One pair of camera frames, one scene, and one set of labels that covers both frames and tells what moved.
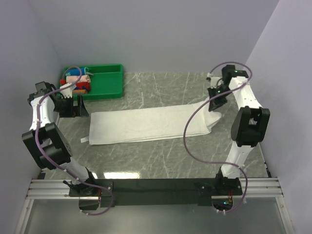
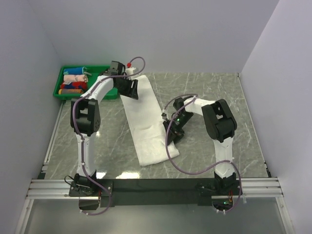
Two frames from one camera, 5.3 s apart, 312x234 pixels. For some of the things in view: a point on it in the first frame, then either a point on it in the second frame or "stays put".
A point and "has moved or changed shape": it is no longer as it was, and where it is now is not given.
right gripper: x=215 y=103 to x=175 y=134
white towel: x=151 y=123 has moved or changed shape
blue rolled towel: x=76 y=71 stays put
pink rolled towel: x=73 y=79 stays put
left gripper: x=76 y=110 to x=131 y=92
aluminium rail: x=268 y=187 stays put
